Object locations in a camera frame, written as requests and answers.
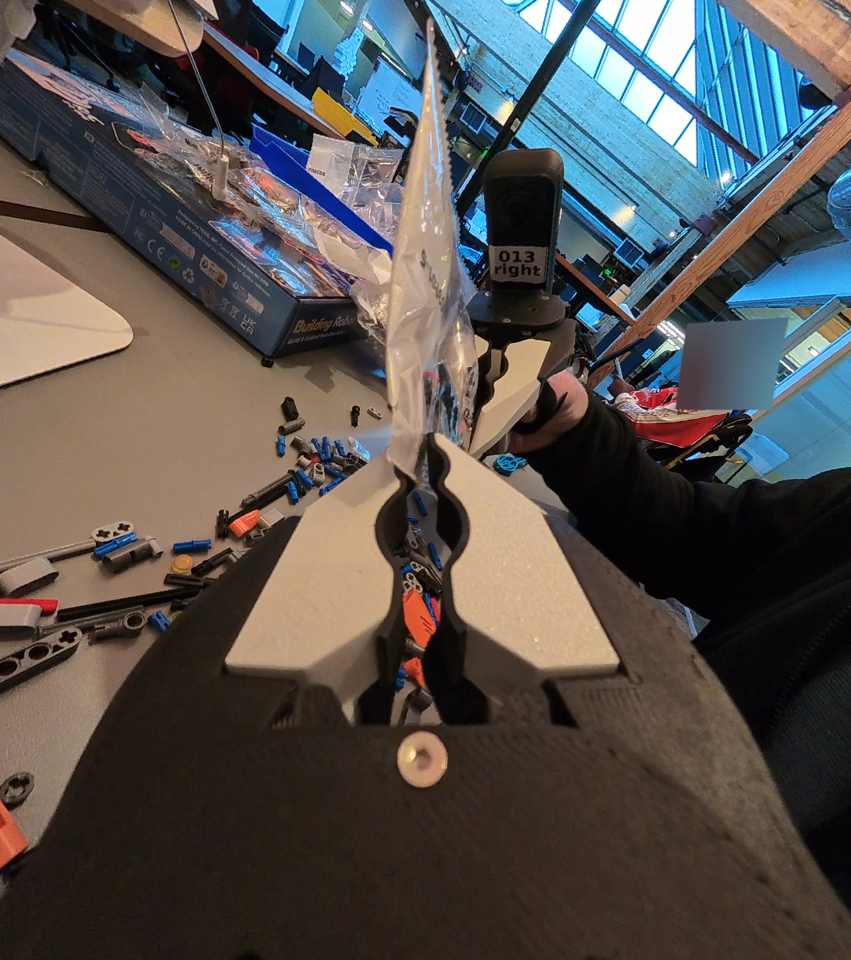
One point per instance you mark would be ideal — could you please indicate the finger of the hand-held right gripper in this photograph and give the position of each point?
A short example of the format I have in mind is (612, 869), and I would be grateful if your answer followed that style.
(519, 382)
(479, 360)

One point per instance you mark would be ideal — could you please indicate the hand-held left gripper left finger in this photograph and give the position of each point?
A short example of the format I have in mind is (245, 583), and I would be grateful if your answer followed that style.
(305, 600)

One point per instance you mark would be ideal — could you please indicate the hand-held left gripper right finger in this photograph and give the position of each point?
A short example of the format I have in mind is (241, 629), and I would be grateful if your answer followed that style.
(538, 600)

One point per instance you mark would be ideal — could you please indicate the small bag of brick parts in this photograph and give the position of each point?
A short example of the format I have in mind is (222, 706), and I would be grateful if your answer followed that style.
(425, 262)

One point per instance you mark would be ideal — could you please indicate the pile of brick parts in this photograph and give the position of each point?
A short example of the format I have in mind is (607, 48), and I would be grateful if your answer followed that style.
(17, 577)

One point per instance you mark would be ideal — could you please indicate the person's right forearm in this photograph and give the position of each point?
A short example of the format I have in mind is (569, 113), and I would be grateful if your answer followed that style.
(695, 525)

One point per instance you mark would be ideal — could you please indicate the grey desk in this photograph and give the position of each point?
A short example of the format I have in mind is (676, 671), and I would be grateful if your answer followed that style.
(133, 450)

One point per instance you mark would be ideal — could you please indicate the far wooden desk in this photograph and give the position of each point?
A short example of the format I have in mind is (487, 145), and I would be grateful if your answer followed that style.
(268, 75)

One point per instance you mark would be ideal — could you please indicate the person's right hand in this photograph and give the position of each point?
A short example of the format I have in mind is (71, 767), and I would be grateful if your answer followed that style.
(568, 409)

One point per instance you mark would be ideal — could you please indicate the teal blade brick piece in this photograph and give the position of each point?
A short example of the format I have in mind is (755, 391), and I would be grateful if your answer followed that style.
(508, 463)

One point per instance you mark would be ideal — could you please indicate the white board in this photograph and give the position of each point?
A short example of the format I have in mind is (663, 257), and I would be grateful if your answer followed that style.
(388, 94)

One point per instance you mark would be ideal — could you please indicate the yellow bin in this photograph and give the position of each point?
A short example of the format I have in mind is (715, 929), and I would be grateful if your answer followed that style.
(339, 112)

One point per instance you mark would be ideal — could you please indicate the wooden pillar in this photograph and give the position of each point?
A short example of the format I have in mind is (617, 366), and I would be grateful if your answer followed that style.
(755, 217)

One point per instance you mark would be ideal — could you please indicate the dark blue toy set box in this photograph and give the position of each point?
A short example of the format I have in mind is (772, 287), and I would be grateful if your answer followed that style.
(170, 240)

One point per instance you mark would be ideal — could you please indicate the white book stand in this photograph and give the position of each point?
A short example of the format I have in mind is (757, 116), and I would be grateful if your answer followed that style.
(20, 315)

